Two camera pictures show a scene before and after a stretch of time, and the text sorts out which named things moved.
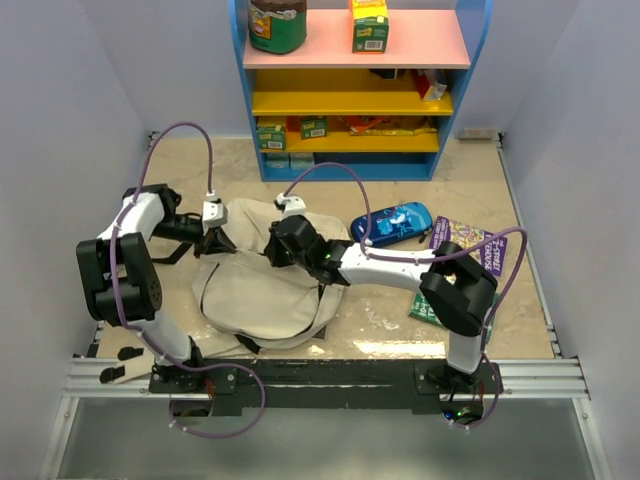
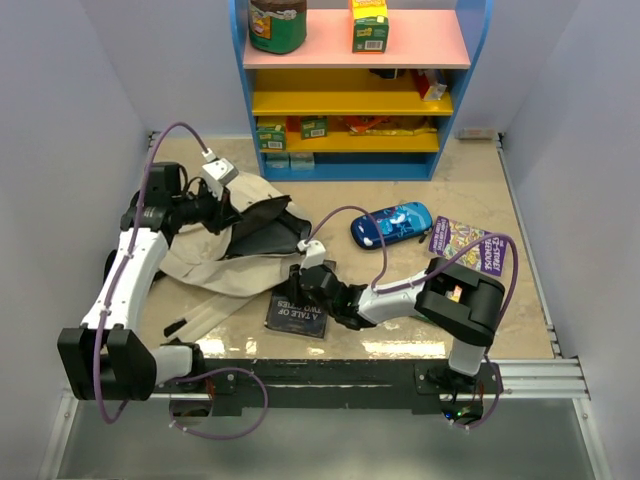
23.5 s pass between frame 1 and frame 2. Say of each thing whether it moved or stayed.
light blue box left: stayed
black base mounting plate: stayed
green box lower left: stayed
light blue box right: stayed
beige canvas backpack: moved
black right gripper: moved
